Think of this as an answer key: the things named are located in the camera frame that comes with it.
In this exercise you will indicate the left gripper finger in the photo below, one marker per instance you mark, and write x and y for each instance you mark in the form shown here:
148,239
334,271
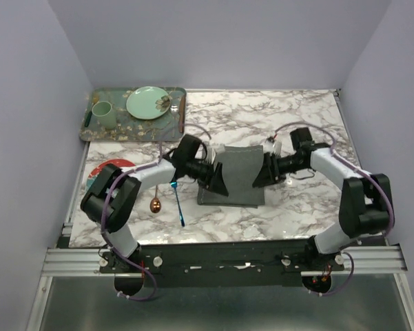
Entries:
220,186
208,184

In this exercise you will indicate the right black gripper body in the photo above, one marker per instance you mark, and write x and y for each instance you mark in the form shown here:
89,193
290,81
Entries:
282,166

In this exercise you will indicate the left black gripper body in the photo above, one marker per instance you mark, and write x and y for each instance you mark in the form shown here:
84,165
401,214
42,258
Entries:
201,171

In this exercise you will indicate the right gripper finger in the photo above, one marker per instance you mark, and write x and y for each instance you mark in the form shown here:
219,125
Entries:
275,179
264,177

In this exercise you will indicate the dark grey cloth napkin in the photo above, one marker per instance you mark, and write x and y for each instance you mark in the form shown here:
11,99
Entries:
240,167

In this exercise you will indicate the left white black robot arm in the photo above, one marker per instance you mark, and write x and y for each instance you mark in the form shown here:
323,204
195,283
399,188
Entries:
111,198

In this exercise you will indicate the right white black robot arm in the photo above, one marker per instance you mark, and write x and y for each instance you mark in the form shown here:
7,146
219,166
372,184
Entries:
365,205

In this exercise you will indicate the blue metal fork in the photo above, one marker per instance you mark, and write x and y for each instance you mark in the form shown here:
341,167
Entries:
178,203

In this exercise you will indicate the green floral tray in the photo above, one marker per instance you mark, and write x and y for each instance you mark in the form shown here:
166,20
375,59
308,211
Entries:
128,128

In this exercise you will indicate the copper spoon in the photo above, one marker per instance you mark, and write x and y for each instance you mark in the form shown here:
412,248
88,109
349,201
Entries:
155,204

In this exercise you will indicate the brown wooden chopstick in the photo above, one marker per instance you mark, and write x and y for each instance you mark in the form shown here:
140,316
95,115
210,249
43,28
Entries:
181,112

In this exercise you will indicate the silver spoon on tray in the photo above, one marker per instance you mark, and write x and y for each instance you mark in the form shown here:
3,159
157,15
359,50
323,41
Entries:
174,113

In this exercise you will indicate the red blue floral plate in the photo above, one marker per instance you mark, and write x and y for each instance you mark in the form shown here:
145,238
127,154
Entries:
123,164

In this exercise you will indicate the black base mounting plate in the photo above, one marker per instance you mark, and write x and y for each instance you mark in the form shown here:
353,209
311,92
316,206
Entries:
244,263

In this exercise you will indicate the mint green plate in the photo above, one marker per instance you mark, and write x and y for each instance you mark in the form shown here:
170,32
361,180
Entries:
148,103

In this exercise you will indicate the mint green cup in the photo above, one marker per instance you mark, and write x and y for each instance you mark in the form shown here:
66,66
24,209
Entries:
105,114

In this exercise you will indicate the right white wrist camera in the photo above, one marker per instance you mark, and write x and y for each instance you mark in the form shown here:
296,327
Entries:
272,145

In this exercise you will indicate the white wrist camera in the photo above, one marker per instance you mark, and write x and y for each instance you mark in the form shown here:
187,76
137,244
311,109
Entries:
272,145
213,151

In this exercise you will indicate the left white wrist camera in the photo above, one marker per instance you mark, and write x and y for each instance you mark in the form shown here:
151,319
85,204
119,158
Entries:
213,151

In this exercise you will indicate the aluminium frame rail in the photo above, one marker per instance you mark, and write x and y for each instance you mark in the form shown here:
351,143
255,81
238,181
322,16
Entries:
88,263

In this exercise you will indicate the green handled utensil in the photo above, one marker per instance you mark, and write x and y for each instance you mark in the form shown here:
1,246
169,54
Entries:
87,119

